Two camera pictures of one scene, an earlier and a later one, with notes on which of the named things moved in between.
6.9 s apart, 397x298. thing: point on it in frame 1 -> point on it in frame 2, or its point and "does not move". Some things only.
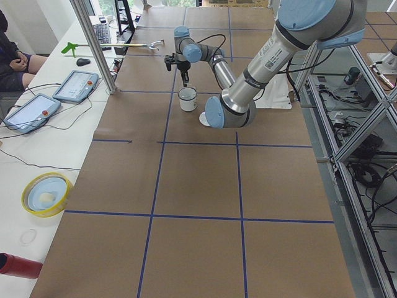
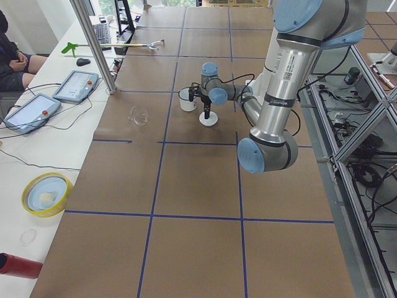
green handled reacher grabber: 71,46 does not move
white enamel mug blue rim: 187,97 does not move
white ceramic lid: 203,120 does not move
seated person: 17,67 does not move
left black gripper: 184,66 -> 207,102
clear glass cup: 187,93 -> 138,115
